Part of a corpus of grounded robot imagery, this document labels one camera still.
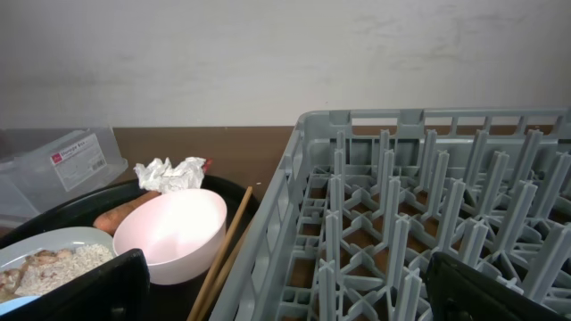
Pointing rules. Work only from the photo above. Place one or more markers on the crumpled white paper napkin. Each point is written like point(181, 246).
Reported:
point(160, 176)

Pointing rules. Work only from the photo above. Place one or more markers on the grey plate with food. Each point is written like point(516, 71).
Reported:
point(39, 264)

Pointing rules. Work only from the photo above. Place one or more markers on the pink plastic bowl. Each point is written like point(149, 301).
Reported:
point(179, 233)

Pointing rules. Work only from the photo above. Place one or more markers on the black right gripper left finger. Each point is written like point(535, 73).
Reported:
point(117, 290)

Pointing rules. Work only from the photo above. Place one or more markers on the grey plastic dishwasher rack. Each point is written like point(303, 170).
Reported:
point(362, 199)

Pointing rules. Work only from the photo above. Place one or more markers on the clear plastic storage box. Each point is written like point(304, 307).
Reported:
point(43, 168)

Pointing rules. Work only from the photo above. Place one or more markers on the light blue plastic cup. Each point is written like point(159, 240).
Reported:
point(14, 304)

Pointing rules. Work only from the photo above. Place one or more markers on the orange carrot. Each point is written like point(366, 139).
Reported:
point(111, 219)

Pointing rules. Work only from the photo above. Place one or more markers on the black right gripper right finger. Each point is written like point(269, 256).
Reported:
point(456, 291)

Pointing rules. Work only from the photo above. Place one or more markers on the red snack wrapper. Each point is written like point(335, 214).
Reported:
point(207, 165)

